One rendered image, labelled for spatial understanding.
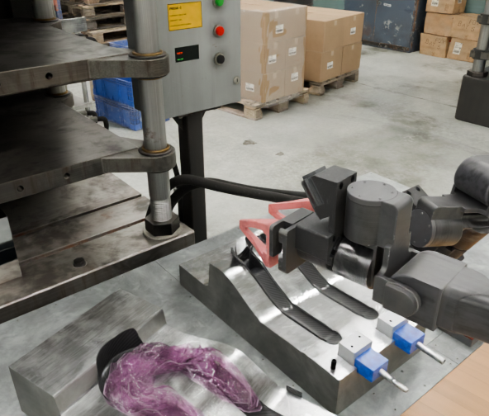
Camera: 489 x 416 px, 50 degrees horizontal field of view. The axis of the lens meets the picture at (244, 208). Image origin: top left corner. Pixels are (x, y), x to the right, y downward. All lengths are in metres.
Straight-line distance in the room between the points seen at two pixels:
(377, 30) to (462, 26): 1.21
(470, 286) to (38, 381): 0.68
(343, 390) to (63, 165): 0.85
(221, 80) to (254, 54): 3.16
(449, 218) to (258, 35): 4.03
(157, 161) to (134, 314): 0.49
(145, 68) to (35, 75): 0.25
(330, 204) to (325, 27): 4.88
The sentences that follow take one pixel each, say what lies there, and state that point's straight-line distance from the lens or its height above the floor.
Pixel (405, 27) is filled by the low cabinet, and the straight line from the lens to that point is 7.90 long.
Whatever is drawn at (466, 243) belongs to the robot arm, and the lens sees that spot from 0.86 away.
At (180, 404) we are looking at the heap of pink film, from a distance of 0.86.
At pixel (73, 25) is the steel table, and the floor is 0.89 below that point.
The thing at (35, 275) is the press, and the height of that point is 0.78.
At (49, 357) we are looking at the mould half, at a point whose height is 0.91.
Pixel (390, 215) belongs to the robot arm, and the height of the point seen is 1.28.
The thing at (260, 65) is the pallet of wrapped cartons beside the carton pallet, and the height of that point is 0.48.
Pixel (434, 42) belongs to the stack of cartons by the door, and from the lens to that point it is 7.82.
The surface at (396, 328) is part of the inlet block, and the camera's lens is 1.03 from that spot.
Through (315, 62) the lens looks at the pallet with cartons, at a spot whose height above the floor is 0.34.
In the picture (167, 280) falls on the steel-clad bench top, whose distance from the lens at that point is 1.30.
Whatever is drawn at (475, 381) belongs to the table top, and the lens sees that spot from 1.14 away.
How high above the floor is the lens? 1.57
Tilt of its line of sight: 28 degrees down
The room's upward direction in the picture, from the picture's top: straight up
